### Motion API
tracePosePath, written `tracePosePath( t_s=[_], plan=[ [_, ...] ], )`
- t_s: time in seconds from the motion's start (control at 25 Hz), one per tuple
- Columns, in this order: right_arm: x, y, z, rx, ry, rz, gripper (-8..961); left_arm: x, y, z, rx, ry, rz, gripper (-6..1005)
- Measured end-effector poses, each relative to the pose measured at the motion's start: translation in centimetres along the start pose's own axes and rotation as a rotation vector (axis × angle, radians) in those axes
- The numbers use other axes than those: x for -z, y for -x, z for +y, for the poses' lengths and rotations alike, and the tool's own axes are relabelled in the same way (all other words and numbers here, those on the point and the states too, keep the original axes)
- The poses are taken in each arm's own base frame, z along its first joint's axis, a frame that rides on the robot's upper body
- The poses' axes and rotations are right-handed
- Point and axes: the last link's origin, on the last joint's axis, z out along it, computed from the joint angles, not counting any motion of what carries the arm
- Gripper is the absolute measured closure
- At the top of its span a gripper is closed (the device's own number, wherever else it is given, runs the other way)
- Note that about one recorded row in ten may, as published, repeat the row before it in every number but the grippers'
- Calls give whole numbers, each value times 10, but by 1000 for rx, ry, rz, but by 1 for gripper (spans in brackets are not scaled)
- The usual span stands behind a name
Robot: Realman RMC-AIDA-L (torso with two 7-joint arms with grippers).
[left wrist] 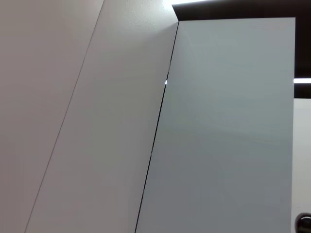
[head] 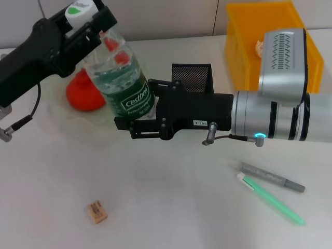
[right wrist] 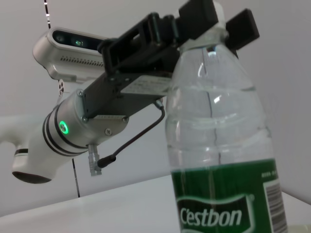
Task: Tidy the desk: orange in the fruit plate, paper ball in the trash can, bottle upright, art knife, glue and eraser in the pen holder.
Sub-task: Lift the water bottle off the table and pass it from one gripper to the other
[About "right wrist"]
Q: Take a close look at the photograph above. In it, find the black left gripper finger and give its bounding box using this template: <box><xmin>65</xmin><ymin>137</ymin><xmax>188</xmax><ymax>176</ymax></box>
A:
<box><xmin>225</xmin><ymin>8</ymin><xmax>261</xmax><ymax>53</ymax></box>

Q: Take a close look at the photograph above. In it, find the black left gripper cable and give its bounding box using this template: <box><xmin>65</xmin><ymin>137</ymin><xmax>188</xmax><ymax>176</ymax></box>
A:
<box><xmin>96</xmin><ymin>99</ymin><xmax>166</xmax><ymax>168</ymax></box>

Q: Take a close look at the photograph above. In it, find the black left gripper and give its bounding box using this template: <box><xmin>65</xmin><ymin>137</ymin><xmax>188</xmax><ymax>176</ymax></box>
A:
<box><xmin>81</xmin><ymin>0</ymin><xmax>220</xmax><ymax>119</ymax></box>

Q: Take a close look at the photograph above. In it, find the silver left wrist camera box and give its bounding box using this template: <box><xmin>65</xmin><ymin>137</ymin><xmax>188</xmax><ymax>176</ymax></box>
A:
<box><xmin>33</xmin><ymin>26</ymin><xmax>109</xmax><ymax>85</ymax></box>

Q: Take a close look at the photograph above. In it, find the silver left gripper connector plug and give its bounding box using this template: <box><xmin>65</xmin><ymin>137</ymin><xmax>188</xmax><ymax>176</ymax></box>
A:
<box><xmin>86</xmin><ymin>143</ymin><xmax>103</xmax><ymax>177</ymax></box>

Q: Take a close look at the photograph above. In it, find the clear water bottle green label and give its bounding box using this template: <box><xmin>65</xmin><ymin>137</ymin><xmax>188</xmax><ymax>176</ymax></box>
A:
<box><xmin>165</xmin><ymin>0</ymin><xmax>289</xmax><ymax>233</ymax></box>

